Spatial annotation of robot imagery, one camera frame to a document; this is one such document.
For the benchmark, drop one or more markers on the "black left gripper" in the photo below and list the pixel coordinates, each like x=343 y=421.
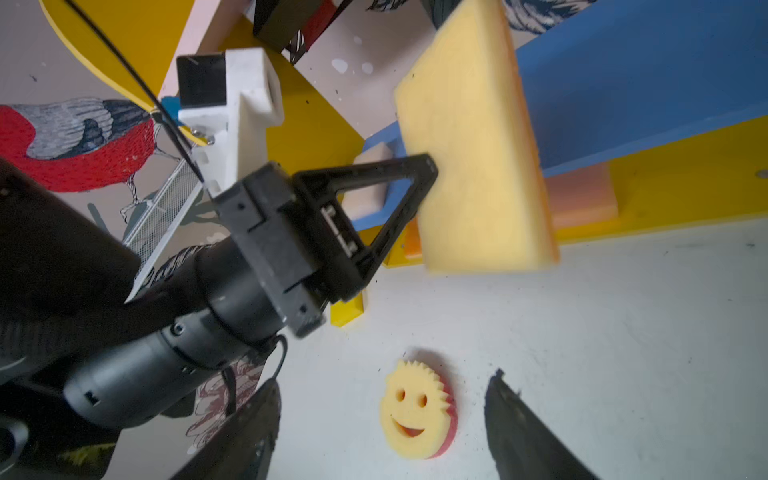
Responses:
x=320 y=236

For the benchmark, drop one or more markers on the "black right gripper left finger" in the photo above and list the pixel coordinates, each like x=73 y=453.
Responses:
x=243 y=447

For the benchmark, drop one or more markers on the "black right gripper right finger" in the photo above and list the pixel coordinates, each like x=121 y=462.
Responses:
x=521 y=445

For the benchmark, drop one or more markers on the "small yellow square sponge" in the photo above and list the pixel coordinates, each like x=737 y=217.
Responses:
x=344 y=312

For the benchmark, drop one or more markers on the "smiley face sponge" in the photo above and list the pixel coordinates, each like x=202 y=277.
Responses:
x=418 y=414

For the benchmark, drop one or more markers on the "pale yellow sponge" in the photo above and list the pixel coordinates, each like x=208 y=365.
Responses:
x=462 y=103

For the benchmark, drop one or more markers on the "salmon orange sponge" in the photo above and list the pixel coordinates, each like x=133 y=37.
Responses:
x=582 y=197

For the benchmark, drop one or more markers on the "light pink sponge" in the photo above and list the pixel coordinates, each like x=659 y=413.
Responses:
x=363 y=202

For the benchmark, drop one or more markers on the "orange scrub sponge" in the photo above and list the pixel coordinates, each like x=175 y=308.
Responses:
x=412 y=243

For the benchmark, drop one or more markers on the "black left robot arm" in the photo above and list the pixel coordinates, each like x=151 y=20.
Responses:
x=82 y=360

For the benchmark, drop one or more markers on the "black box behind shelf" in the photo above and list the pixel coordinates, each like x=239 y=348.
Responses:
x=276 y=22

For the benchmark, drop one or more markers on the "yellow shelf with coloured boards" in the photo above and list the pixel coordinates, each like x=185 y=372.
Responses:
x=627 y=76

